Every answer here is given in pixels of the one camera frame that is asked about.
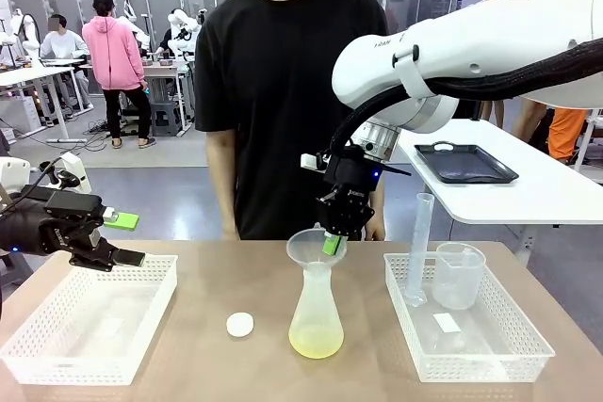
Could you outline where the person's right forearm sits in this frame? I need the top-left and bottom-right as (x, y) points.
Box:
(204, 130), (239, 233)

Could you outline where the person in pink hoodie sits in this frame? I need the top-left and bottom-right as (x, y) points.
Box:
(81, 0), (158, 150)

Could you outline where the white paper label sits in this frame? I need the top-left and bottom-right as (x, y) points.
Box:
(432, 313), (464, 334)

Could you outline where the white long work table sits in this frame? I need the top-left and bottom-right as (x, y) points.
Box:
(0, 64), (90, 145)

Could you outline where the grey robot work table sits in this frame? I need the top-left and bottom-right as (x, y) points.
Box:
(139, 58), (198, 136)

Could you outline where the black tray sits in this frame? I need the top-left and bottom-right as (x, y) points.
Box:
(414, 140), (520, 185)

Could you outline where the person in black t-shirt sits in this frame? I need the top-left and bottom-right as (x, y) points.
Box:
(193, 0), (393, 241)

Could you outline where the person's left forearm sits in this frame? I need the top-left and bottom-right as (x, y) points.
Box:
(371, 174), (387, 224)

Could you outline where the seated person in white shirt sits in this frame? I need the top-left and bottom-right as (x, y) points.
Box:
(39, 14), (94, 112)

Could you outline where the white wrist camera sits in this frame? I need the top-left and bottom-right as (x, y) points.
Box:
(300, 151), (332, 173)
(57, 151), (94, 195)

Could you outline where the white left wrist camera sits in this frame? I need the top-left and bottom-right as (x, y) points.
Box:
(57, 151), (94, 195)

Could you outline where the clear plastic beaker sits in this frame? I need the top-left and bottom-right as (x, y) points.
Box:
(431, 241), (487, 312)

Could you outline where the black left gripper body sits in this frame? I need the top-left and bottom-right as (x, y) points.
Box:
(0, 185), (101, 255)

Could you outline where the clear plastic funnel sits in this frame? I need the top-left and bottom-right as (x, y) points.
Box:
(285, 221), (350, 281)

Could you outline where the black sleeved cable bundle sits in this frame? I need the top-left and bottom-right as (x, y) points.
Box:
(329, 36), (603, 159)

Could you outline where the mannequin in orange trousers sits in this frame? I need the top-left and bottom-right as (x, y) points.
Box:
(511, 98), (591, 164)

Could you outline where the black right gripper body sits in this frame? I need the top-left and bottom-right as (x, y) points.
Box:
(315, 144), (379, 234)

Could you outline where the white round flask cap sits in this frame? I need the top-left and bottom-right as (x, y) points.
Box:
(225, 311), (255, 339)

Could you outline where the white perforated plastic basket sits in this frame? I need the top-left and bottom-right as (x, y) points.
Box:
(0, 253), (179, 387)
(383, 250), (557, 384)

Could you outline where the grey plastic step stool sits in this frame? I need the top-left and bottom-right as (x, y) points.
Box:
(149, 100), (184, 138)

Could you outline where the person's left hand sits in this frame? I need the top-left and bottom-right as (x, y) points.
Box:
(364, 219), (387, 241)

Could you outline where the clear plastic graduated cylinder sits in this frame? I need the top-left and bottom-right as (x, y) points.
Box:
(403, 192), (436, 308)

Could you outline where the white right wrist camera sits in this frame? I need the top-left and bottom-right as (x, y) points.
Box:
(300, 151), (332, 173)

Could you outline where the translucent plastic Erlenmeyer flask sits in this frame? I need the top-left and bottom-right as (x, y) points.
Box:
(287, 260), (346, 360)

